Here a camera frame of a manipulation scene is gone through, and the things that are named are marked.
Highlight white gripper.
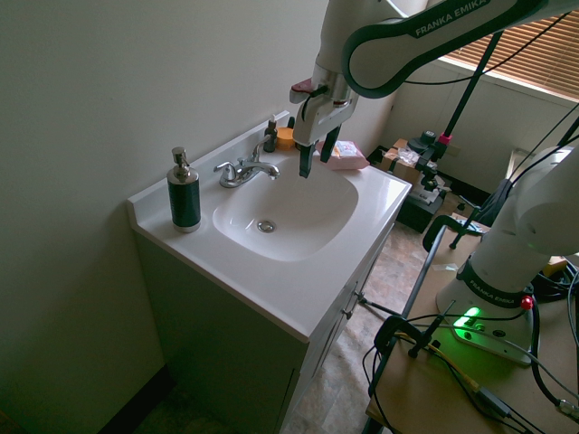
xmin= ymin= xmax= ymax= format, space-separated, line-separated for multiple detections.
xmin=292 ymin=98 xmax=356 ymax=180

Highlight dark green sanitizer pump bottle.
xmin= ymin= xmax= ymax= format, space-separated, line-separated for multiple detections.
xmin=166 ymin=146 xmax=203 ymax=234

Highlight pink wipes pack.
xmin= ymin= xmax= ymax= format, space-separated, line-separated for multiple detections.
xmin=314 ymin=139 xmax=372 ymax=172

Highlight orange round container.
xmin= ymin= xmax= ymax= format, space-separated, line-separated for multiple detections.
xmin=275 ymin=127 xmax=298 ymax=152

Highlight small dark dropper bottle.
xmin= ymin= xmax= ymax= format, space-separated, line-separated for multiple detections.
xmin=263 ymin=116 xmax=280 ymax=154

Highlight brown cardboard box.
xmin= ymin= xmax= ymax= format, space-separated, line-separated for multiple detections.
xmin=378 ymin=137 xmax=422 ymax=183

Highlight black C-clamp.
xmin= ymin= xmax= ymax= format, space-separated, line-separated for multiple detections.
xmin=422 ymin=214 xmax=491 ymax=250
xmin=372 ymin=301 xmax=457 ymax=359

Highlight white sink vanity cabinet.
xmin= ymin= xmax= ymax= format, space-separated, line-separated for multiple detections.
xmin=127 ymin=109 xmax=413 ymax=434

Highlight wooden window blinds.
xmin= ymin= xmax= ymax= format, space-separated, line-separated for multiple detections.
xmin=439 ymin=9 xmax=579 ymax=103

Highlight wooden robot mounting board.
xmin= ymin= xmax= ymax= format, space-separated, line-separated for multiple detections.
xmin=365 ymin=224 xmax=579 ymax=434

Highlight red and white wrist camera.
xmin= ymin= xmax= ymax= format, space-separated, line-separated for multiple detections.
xmin=289 ymin=78 xmax=328 ymax=105

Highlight chrome two-handle faucet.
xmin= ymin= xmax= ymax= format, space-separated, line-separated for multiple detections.
xmin=213 ymin=135 xmax=281 ymax=189

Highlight chrome cabinet door handle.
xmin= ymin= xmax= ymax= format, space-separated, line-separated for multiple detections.
xmin=341 ymin=279 xmax=364 ymax=318

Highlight black camera stand pole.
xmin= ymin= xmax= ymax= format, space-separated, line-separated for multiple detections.
xmin=434 ymin=29 xmax=503 ymax=148

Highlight yellow cable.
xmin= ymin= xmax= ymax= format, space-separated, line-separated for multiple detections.
xmin=424 ymin=341 xmax=481 ymax=392

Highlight grey cable with connector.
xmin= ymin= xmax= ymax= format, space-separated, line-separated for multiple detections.
xmin=397 ymin=321 xmax=579 ymax=415

